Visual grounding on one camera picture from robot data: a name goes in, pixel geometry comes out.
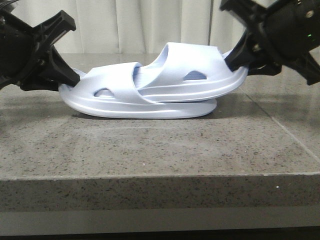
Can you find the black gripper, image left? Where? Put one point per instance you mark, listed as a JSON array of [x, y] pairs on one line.
[[26, 59]]

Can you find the pale curtain left panel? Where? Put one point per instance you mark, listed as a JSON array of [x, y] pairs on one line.
[[123, 26]]

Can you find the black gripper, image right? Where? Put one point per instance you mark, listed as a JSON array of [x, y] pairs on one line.
[[281, 34]]

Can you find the light blue slipper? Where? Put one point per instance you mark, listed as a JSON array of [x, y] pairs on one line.
[[109, 92], [187, 72]]

